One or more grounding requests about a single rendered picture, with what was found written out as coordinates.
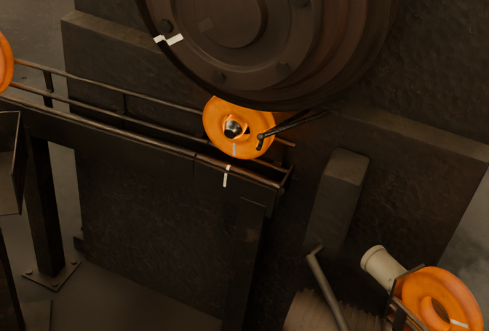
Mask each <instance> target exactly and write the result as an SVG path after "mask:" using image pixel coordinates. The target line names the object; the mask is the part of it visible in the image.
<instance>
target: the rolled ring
mask: <svg viewBox="0 0 489 331"><path fill-rule="evenodd" d="M13 73H14V58H13V54H12V49H11V47H10V45H9V42H8V41H7V39H6V38H5V36H4V35H3V34H2V33H1V32H0V93H2V92H3V91H4V90H5V89H6V88H7V87H8V86H9V84H10V82H11V80H12V77H13Z"/></svg>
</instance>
